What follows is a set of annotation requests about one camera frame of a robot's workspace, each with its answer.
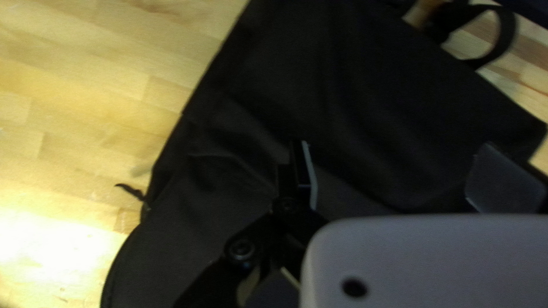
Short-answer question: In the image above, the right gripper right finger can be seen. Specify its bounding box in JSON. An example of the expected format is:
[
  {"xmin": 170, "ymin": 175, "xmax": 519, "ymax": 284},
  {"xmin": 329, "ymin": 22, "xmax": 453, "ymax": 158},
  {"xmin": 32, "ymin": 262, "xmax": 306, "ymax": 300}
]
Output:
[{"xmin": 464, "ymin": 143, "xmax": 548, "ymax": 214}]

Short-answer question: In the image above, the black backpack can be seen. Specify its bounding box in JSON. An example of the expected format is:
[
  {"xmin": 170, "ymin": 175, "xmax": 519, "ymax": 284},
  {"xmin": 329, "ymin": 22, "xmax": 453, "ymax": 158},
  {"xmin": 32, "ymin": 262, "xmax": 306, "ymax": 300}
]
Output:
[{"xmin": 100, "ymin": 0, "xmax": 548, "ymax": 308}]

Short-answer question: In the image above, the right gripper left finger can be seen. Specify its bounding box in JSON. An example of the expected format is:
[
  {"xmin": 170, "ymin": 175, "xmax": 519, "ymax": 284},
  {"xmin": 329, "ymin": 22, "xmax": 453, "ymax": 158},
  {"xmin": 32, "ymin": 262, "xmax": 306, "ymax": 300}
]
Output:
[{"xmin": 223, "ymin": 140, "xmax": 330, "ymax": 283}]

